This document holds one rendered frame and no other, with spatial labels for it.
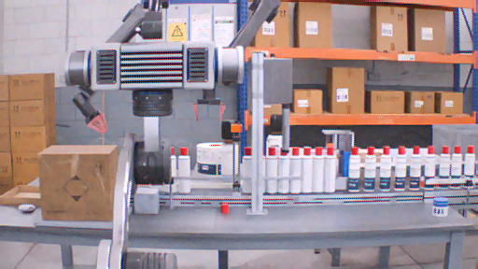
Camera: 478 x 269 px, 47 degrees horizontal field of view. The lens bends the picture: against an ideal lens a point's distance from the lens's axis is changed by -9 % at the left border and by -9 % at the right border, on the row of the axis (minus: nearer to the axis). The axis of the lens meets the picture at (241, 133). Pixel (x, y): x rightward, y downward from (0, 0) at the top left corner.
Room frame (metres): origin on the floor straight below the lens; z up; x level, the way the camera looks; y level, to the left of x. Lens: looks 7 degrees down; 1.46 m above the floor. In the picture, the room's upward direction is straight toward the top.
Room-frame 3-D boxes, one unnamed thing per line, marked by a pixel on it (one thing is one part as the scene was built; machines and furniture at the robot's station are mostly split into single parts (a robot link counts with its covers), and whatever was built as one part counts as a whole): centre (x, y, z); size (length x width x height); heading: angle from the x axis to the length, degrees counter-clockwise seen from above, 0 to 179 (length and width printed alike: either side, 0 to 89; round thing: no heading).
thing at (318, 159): (2.60, -0.34, 0.98); 0.05 x 0.05 x 0.20
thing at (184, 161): (2.60, 0.25, 0.98); 0.05 x 0.05 x 0.20
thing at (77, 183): (2.29, 0.66, 0.99); 0.30 x 0.24 x 0.27; 94
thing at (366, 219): (2.79, 0.11, 0.82); 2.10 x 1.31 x 0.02; 90
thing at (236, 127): (2.55, 0.02, 1.05); 0.10 x 0.04 x 0.33; 0
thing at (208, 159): (3.10, 0.13, 0.95); 0.20 x 0.20 x 0.14
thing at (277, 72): (2.51, -0.13, 1.38); 0.17 x 0.10 x 0.19; 145
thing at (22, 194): (2.59, 0.98, 0.85); 0.30 x 0.26 x 0.04; 90
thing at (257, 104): (2.45, -0.06, 1.16); 0.04 x 0.04 x 0.67; 0
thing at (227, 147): (2.88, 0.06, 1.03); 0.09 x 0.09 x 0.30
